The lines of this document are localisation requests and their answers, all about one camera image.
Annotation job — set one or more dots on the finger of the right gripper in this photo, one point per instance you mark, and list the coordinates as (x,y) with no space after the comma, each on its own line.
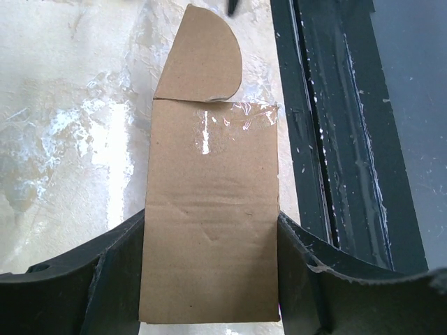
(231,7)

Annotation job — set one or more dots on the brown cardboard express box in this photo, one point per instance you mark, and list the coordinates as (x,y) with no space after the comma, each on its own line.
(210,237)

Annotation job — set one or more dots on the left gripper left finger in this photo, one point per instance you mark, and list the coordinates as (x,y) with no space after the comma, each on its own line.
(91,289)

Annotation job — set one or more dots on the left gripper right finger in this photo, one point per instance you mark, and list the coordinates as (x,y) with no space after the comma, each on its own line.
(323,290)

